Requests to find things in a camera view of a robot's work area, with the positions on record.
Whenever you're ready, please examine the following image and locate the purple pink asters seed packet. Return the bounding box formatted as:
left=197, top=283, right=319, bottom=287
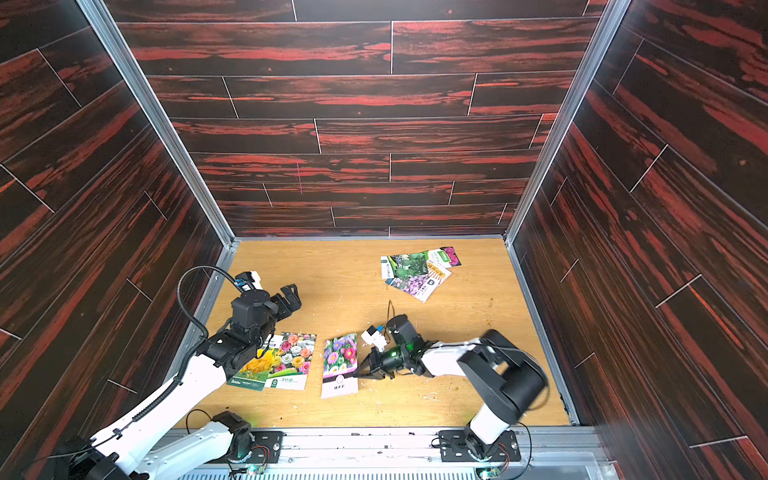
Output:
left=321, top=333, right=359, bottom=399

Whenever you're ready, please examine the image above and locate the mixed roses seed packet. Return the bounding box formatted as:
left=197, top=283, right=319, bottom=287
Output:
left=264, top=332, right=317, bottom=391

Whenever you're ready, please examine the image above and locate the yellow flower seed packet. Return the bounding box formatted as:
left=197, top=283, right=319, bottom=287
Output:
left=227, top=349, right=279, bottom=391

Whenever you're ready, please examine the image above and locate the green gourd seed packet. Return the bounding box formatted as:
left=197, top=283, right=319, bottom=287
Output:
left=381, top=251, right=428, bottom=280

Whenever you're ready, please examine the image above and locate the purple flowers seed packet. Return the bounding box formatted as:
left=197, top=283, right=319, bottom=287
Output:
left=385, top=274, right=440, bottom=303

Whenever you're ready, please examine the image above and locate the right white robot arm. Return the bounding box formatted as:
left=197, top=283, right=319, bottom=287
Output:
left=354, top=326, right=549, bottom=460

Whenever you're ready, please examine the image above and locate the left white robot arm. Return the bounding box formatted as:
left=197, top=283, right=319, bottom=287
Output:
left=49, top=284, right=302, bottom=479

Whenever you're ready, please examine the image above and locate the orange striped seed packet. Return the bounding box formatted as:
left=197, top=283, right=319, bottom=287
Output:
left=421, top=261, right=452, bottom=302

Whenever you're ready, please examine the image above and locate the magenta flower seed packet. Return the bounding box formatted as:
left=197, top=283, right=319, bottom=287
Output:
left=428, top=246, right=461, bottom=269

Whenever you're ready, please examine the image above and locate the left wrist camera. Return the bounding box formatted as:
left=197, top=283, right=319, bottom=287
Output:
left=234, top=271, right=262, bottom=292

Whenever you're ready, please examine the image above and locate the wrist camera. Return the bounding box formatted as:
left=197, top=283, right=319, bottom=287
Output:
left=234, top=271, right=262, bottom=292
left=361, top=314, right=419, bottom=353

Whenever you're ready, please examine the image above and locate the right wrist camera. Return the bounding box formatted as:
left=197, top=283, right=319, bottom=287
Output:
left=361, top=314, right=419, bottom=353

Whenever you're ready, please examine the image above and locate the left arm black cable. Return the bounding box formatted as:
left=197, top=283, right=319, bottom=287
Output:
left=176, top=265, right=247, bottom=343

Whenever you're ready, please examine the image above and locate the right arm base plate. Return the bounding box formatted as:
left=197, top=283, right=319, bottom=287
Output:
left=430, top=429, right=521, bottom=463

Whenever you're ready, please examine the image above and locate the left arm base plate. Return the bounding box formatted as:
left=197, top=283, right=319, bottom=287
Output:
left=208, top=430, right=285, bottom=467

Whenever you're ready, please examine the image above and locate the aluminium front rail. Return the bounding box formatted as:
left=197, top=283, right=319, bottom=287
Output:
left=157, top=425, right=619, bottom=479

